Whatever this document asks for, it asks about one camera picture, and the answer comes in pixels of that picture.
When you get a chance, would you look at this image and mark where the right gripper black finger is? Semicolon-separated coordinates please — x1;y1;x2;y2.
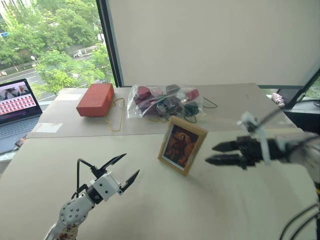
211;140;240;153
204;154;242;167

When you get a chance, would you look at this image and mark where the black window sill ledge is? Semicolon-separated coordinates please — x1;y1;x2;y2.
258;72;320;137

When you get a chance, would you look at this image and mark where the red brick block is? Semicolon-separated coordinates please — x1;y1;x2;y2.
75;83;116;118

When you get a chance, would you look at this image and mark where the green string loop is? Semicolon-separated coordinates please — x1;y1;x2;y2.
201;96;219;110

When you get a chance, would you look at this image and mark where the wooden picture frame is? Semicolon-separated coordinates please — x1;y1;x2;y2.
157;115;209;177

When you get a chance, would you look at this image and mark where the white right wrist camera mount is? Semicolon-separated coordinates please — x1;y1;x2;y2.
236;111;273;166

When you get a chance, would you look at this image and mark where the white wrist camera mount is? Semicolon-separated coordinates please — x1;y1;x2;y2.
89;171;124;202
236;111;273;166

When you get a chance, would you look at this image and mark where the clear bag of coloured items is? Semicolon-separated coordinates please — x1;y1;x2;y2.
126;84;206;120

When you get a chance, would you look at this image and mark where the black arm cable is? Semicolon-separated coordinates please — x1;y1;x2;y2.
254;99;320;156
71;158;97;200

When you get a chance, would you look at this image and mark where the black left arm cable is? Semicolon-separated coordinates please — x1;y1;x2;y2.
71;158;97;200

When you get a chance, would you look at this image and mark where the black window frame post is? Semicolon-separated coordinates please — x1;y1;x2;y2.
95;0;124;88

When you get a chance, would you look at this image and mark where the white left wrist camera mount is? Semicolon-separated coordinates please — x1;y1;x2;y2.
89;171;124;202

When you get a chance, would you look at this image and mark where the grey open laptop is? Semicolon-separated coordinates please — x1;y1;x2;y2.
0;78;44;154

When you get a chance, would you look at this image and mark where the pink small object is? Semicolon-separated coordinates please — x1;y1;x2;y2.
271;92;286;109

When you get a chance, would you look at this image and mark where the yellow string loop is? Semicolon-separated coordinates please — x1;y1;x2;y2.
104;96;126;133

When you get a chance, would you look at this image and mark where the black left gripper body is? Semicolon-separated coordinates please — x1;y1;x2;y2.
89;165;125;196

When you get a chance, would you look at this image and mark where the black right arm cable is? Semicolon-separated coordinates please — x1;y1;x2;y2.
254;99;320;156

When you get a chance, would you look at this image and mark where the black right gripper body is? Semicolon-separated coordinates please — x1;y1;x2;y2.
236;136;265;171

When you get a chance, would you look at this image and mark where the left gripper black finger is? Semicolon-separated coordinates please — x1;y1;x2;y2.
99;153;127;174
121;169;141;191

